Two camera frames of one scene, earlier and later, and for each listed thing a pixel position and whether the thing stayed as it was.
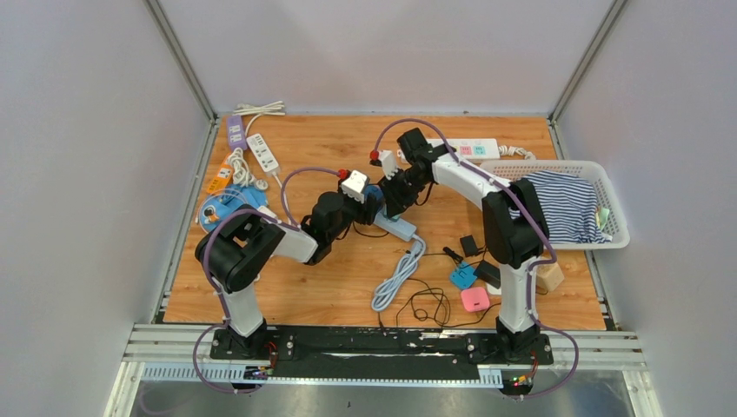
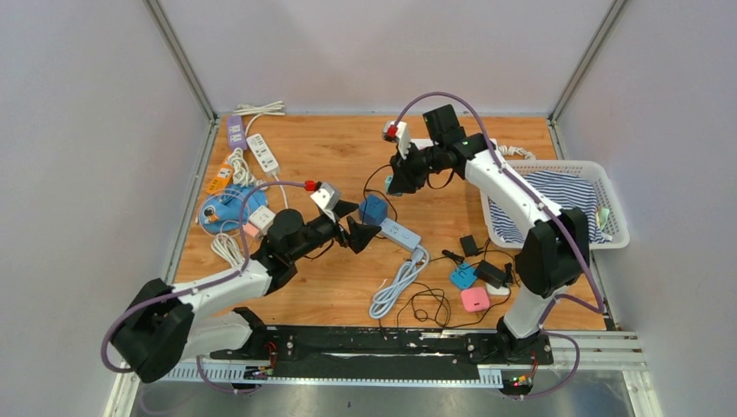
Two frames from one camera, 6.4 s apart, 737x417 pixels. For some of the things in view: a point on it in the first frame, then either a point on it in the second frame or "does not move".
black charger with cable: x=488 y=273 -> x=430 y=304
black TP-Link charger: x=469 y=246 does not move
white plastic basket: x=594 y=172 does not move
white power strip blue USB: x=473 y=148 does not move
